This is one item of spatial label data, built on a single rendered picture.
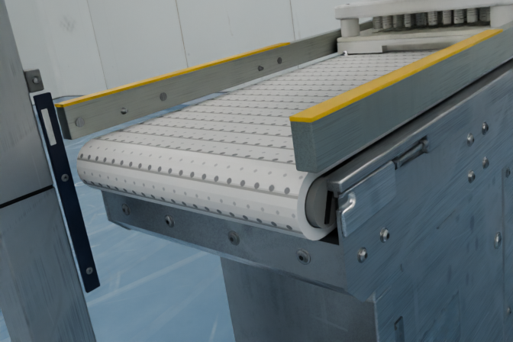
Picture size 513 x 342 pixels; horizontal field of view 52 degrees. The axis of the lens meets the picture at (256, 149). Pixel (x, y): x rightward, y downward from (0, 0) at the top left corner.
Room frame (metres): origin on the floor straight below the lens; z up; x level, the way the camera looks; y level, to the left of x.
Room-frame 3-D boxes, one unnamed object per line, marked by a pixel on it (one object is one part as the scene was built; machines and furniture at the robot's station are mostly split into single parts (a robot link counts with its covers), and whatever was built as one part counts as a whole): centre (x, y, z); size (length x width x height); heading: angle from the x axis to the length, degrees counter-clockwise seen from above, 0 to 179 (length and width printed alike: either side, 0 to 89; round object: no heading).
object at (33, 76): (0.48, 0.19, 0.89); 0.02 x 0.01 x 0.02; 47
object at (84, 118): (0.96, -0.28, 0.85); 1.32 x 0.02 x 0.03; 137
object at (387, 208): (0.88, -0.39, 0.77); 1.30 x 0.29 x 0.10; 137
